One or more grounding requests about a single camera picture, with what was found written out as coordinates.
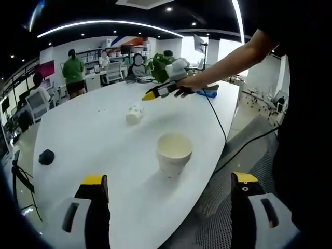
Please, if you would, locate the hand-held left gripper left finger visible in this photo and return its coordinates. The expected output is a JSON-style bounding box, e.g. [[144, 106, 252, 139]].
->
[[43, 175, 112, 249]]

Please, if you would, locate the stack of white paper cups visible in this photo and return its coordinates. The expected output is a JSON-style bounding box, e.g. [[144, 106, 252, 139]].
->
[[156, 132, 193, 179]]

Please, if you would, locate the pink monitor screen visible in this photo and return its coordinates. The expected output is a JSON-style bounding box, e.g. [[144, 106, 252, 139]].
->
[[35, 60, 55, 78]]

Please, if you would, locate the dark grey bag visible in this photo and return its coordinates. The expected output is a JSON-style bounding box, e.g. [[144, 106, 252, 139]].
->
[[126, 74, 154, 84]]

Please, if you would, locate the ceiling air conditioner vent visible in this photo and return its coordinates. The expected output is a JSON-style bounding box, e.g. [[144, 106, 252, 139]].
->
[[115, 0, 174, 10]]

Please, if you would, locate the person's dark clothed torso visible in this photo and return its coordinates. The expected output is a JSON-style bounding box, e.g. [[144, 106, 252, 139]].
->
[[272, 38, 332, 234]]

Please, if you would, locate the grey object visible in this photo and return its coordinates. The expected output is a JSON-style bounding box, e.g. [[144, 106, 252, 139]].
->
[[203, 84, 220, 95]]

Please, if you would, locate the studio light on stand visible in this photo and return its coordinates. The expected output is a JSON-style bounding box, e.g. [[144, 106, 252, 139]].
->
[[193, 33, 210, 71]]

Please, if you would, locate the green potted plant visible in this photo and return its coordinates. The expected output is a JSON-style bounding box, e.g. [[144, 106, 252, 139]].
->
[[146, 53, 177, 84]]

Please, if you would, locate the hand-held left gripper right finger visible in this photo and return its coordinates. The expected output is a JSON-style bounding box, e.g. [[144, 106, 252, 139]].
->
[[230, 171, 301, 249]]

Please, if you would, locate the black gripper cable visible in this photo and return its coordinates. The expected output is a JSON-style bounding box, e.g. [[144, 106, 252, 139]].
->
[[203, 88, 280, 177]]

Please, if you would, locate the blue object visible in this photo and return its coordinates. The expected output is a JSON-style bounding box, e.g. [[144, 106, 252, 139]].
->
[[196, 89, 217, 100]]

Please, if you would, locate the small black object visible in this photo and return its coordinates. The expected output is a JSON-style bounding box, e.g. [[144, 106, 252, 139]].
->
[[38, 149, 55, 165]]

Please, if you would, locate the black tripod stand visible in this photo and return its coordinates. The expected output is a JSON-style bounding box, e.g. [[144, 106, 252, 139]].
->
[[11, 149, 44, 221]]

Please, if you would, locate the white table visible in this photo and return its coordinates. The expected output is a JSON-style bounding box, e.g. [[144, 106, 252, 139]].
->
[[32, 81, 241, 249]]

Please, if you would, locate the curved ceiling light strip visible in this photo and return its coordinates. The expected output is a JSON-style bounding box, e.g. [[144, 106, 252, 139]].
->
[[37, 20, 182, 39]]

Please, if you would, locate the person's right hand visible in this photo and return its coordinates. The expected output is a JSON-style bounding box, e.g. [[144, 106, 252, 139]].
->
[[173, 77, 208, 99]]

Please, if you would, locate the white office chair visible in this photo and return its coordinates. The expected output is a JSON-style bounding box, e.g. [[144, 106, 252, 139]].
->
[[106, 62, 124, 84], [25, 91, 51, 122]]

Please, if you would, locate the white counter cabinet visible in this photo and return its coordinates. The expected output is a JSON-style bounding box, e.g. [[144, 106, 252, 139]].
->
[[84, 70, 128, 93]]

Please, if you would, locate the straight ceiling light strip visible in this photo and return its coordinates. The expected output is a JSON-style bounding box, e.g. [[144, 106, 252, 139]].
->
[[232, 0, 246, 44]]

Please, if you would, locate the green printed paper cup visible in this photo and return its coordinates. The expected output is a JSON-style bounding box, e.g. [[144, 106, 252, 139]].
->
[[126, 103, 145, 126]]

